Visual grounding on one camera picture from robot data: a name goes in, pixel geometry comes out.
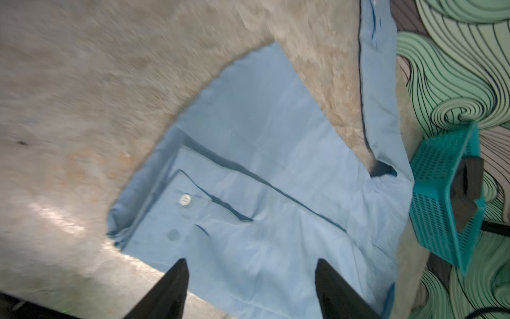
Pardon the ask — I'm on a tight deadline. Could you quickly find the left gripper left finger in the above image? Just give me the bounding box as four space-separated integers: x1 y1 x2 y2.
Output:
125 259 189 319

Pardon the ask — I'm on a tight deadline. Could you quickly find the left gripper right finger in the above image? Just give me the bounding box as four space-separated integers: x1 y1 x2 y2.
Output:
315 259 380 319

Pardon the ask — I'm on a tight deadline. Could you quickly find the light blue long sleeve shirt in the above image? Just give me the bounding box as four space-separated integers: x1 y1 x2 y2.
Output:
108 1 414 318

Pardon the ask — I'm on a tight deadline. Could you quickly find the teal plastic basket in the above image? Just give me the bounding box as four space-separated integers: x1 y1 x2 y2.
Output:
409 122 486 275

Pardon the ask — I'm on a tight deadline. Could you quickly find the dark grey shirt in basket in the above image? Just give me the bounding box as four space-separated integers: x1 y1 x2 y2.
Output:
450 156 484 233

